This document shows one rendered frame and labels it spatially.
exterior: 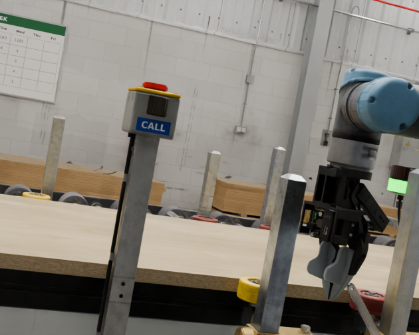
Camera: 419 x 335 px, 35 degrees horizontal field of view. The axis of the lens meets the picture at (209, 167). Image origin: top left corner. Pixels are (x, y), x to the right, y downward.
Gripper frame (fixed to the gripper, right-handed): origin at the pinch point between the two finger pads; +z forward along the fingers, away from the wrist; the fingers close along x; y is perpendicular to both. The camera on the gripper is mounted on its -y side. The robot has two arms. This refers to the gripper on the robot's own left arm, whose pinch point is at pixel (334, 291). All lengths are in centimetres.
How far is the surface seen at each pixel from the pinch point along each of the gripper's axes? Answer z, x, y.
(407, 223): -12.1, -1.3, -17.8
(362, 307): 2.2, 1.5, -6.0
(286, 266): -1.8, -8.0, 3.4
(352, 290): -0.6, 1.4, -2.6
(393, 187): -17.7, -6.1, -18.3
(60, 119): -17, -121, -5
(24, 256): 6, -41, 35
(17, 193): 12, -159, -11
